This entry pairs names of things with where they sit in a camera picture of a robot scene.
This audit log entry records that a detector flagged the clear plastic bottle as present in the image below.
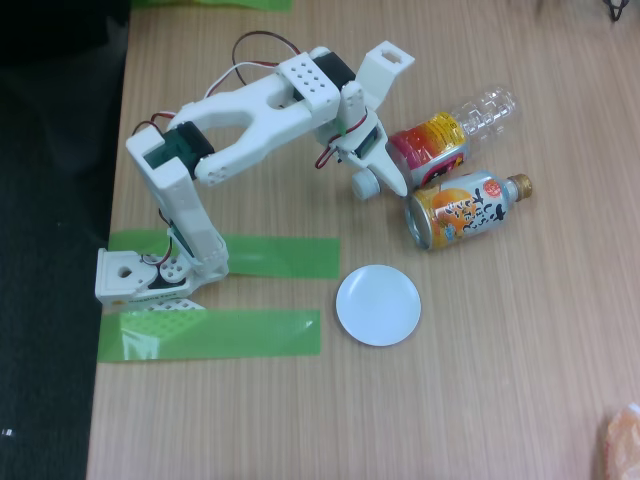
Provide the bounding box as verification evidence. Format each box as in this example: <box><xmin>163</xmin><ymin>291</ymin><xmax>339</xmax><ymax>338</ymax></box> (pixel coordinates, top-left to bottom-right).
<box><xmin>351</xmin><ymin>83</ymin><xmax>519</xmax><ymax>201</ymax></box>

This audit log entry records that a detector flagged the orange juice bottle can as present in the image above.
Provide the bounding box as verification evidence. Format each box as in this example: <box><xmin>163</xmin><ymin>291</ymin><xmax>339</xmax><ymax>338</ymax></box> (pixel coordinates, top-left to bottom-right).
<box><xmin>404</xmin><ymin>170</ymin><xmax>534</xmax><ymax>251</ymax></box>

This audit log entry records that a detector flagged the green tape strip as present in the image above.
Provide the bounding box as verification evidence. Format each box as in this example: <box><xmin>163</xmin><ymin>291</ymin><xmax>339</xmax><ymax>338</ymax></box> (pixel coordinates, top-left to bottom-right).
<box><xmin>96</xmin><ymin>308</ymin><xmax>322</xmax><ymax>365</ymax></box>
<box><xmin>107</xmin><ymin>228</ymin><xmax>342</xmax><ymax>280</ymax></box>
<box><xmin>129</xmin><ymin>0</ymin><xmax>294</xmax><ymax>12</ymax></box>

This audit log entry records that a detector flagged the small white round plate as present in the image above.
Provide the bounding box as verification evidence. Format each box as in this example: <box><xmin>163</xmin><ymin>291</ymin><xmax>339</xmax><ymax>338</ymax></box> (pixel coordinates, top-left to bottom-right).
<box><xmin>335</xmin><ymin>264</ymin><xmax>423</xmax><ymax>347</ymax></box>

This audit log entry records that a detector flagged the orange translucent plastic bag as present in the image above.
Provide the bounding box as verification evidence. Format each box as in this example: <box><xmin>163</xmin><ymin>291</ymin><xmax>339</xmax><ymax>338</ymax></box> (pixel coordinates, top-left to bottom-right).
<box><xmin>597</xmin><ymin>402</ymin><xmax>640</xmax><ymax>480</ymax></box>

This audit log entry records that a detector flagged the black cable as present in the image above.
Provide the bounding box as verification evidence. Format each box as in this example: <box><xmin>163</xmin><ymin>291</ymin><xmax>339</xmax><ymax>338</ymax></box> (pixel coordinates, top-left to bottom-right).
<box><xmin>601</xmin><ymin>0</ymin><xmax>632</xmax><ymax>22</ymax></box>

